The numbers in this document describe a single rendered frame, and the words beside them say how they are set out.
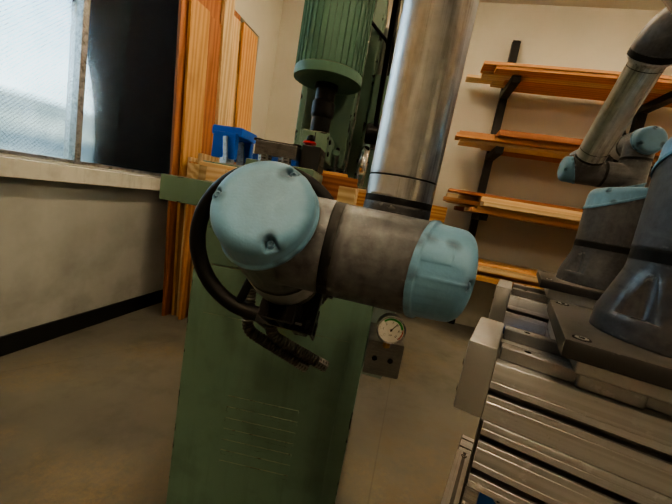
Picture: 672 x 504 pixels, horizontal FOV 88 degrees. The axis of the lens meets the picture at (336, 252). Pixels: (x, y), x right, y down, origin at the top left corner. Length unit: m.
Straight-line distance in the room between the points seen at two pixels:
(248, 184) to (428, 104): 0.21
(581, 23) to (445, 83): 3.40
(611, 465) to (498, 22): 3.42
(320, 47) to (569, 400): 0.83
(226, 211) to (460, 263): 0.16
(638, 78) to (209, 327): 1.16
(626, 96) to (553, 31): 2.59
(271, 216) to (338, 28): 0.77
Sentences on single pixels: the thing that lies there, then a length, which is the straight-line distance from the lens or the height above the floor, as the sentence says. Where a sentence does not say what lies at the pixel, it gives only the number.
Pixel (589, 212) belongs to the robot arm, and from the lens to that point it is 0.98.
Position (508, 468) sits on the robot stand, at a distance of 0.52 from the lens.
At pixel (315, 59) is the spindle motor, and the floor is 1.22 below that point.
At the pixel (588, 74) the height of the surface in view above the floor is 2.01.
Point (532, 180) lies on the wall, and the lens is 3.39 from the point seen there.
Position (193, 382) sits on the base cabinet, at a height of 0.40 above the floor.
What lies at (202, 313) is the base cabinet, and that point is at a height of 0.59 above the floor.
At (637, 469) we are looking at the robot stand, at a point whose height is 0.70.
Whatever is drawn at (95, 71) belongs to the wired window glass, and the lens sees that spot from 2.29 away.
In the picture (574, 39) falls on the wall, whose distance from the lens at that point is 3.72.
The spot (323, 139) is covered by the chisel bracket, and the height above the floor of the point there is 1.05.
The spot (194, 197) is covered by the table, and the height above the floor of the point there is 0.86.
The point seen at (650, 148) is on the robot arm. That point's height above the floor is 1.19.
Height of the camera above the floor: 0.91
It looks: 8 degrees down
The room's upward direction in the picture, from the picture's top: 10 degrees clockwise
